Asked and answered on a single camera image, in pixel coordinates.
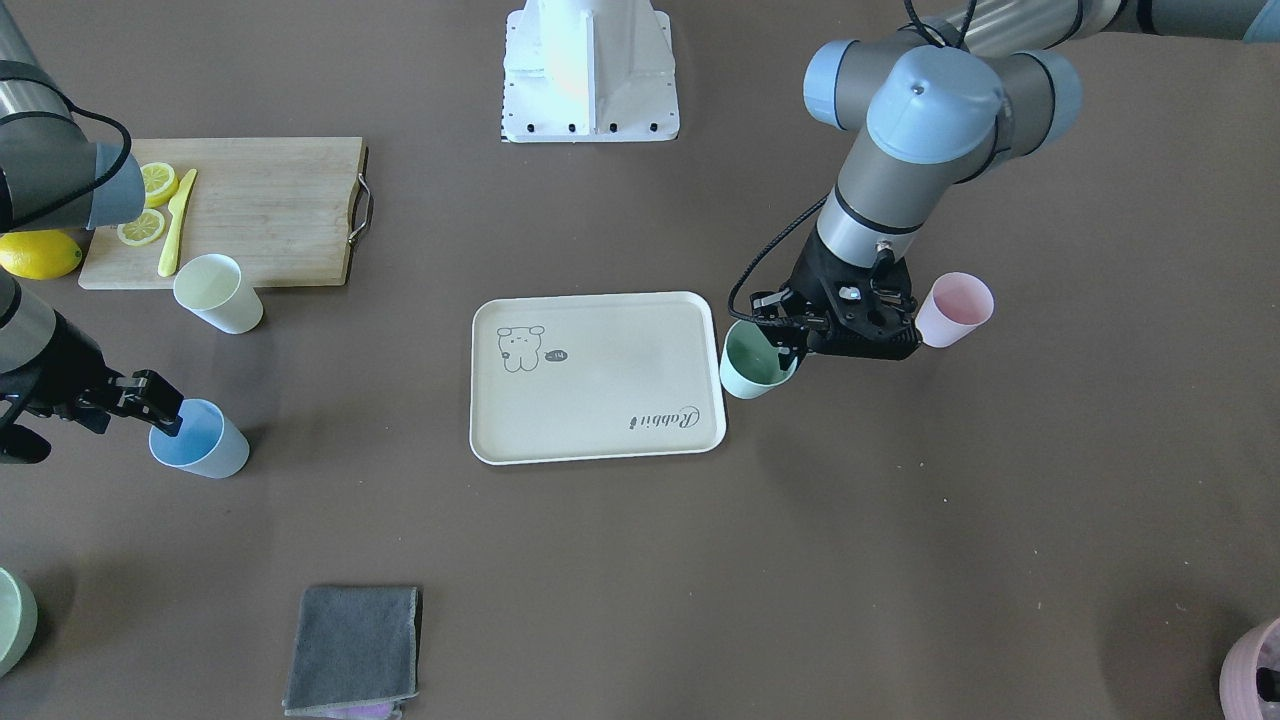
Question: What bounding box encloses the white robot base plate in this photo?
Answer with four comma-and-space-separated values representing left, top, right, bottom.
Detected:
500, 1, 681, 143

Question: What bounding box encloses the lemon slice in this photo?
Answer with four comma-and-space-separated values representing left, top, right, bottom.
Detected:
140, 161, 180, 209
115, 208, 168, 247

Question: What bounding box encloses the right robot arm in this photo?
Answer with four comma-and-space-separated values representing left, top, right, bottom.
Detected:
1, 10, 183, 464

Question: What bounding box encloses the lemon slice upper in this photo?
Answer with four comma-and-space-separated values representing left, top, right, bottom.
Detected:
140, 161, 180, 209

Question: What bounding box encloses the blue plastic cup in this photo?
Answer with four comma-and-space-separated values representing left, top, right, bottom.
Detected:
148, 398, 250, 479

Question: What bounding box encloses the whole yellow lemon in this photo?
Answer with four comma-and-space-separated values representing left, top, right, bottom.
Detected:
1, 231, 84, 281

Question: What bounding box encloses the yellow plastic knife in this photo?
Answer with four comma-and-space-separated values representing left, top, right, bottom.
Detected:
156, 168, 198, 278

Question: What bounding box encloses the wooden cutting board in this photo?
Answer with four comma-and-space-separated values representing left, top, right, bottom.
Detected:
132, 137, 371, 287

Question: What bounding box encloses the pale yellow plastic cup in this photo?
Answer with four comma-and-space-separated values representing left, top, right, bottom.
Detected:
173, 254, 264, 334

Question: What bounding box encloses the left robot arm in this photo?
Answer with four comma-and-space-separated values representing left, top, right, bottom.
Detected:
748, 1, 1277, 372

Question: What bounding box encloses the green bowl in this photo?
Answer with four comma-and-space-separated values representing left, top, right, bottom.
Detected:
1, 568, 38, 676

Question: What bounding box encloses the green plastic cup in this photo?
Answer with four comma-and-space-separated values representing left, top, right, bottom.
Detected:
719, 320, 797, 400

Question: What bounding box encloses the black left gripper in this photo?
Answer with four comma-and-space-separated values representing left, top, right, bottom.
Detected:
750, 234, 922, 369

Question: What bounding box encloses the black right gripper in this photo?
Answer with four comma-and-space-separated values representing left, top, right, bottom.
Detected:
3, 313, 184, 464

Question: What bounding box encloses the lemon slice lower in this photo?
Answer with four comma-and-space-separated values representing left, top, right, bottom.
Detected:
115, 208, 168, 247

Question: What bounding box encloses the pink plastic cup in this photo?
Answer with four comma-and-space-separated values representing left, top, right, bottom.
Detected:
915, 272, 995, 348

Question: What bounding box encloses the cream rabbit tray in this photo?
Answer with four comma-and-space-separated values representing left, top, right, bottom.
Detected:
468, 291, 727, 466

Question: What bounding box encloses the grey folded cloth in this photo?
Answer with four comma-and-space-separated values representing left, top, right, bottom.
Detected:
282, 585, 420, 719

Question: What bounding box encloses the pink bowl with ice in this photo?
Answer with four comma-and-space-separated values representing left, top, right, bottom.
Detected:
1219, 619, 1279, 719

